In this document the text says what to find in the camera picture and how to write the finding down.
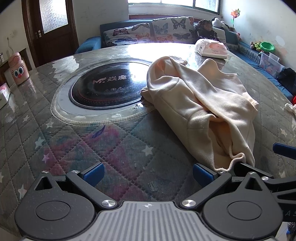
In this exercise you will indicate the green plastic bowl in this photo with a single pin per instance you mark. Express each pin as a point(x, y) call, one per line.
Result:
point(267, 47)

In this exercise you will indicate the clear plastic storage box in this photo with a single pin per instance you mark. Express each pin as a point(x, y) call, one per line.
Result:
point(270, 65)

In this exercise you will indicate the right butterfly cushion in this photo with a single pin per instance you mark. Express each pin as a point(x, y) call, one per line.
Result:
point(174, 30)

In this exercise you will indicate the black round induction cooktop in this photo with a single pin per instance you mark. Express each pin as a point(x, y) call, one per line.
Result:
point(109, 86)

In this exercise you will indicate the dark clothed doll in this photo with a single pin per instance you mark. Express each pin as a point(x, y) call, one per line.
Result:
point(204, 30)

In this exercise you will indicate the butterfly cushion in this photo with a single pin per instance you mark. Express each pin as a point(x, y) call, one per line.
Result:
point(139, 33)
point(174, 30)

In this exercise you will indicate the black bag on sofa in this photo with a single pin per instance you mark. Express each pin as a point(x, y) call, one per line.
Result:
point(287, 78)

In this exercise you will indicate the pink cartoon face bottle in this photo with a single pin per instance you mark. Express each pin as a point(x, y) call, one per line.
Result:
point(18, 69)

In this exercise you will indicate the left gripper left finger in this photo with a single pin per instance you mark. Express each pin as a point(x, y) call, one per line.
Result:
point(84, 183)

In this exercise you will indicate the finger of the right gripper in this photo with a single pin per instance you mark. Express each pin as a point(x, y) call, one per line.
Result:
point(285, 150)

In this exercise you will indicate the left butterfly cushion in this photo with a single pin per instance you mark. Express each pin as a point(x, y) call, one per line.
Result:
point(139, 33)

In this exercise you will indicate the cream beige sweatshirt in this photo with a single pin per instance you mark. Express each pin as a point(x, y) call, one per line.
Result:
point(209, 111)

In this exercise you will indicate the brown wooden door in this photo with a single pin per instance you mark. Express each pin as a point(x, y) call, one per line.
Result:
point(50, 30)

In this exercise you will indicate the window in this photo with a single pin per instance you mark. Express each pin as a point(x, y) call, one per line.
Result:
point(208, 5)

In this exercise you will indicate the pink white small cloth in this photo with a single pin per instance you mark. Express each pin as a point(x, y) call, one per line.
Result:
point(290, 109)

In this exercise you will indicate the pink white tissue pack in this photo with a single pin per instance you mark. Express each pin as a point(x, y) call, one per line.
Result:
point(211, 48)

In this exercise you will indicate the white box at table edge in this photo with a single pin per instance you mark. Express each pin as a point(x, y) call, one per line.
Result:
point(4, 95)

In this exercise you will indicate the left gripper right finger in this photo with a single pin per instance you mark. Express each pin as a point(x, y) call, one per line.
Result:
point(211, 183)

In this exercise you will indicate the white plush toy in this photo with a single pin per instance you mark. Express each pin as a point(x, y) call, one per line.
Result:
point(219, 24)

